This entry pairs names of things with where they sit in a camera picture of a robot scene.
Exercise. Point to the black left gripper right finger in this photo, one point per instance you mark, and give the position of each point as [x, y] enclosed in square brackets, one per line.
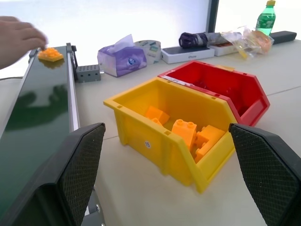
[265, 169]

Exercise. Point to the red plastic storage bin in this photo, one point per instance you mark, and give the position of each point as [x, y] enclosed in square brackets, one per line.
[218, 89]

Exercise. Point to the flat white box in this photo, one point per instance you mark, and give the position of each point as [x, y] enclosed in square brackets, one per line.
[223, 49]

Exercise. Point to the green plastic soda bottle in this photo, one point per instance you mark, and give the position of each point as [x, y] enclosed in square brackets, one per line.
[266, 20]

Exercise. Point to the orange two-stud building brick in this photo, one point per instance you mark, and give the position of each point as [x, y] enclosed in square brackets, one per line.
[184, 131]

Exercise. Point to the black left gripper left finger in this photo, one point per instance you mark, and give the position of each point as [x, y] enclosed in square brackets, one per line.
[77, 169]

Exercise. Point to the black rectangular case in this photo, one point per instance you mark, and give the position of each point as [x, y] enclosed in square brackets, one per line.
[283, 37]

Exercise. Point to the orange stepped building brick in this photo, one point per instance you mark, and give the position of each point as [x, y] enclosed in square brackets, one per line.
[207, 142]

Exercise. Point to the grey perforated metal block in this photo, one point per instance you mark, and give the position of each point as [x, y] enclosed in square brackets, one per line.
[88, 73]

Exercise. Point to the folded dark purple umbrella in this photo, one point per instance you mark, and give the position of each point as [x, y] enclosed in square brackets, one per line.
[195, 38]

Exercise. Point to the orange building plate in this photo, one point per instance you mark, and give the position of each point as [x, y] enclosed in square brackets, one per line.
[50, 54]

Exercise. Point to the dark window frame post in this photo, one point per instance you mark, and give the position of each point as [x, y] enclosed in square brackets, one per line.
[212, 15]

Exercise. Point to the yellow plastic storage bin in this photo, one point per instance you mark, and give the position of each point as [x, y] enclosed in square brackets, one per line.
[164, 134]

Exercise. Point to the white phone box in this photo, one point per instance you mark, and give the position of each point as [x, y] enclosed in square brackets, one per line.
[188, 54]

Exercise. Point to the purple tissue pack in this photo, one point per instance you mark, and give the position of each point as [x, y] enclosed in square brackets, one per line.
[121, 58]

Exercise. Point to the person's bare hand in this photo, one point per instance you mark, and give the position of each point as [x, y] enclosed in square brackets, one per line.
[16, 40]

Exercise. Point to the clear plastic snack bag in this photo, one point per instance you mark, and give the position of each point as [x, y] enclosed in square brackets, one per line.
[251, 42]

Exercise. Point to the green conveyor belt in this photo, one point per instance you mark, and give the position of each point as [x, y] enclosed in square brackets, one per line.
[37, 113]

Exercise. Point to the orange sloped building brick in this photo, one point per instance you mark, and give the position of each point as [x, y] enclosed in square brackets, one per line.
[158, 114]

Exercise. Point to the round white printed tin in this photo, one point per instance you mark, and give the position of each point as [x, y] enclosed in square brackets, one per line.
[150, 50]

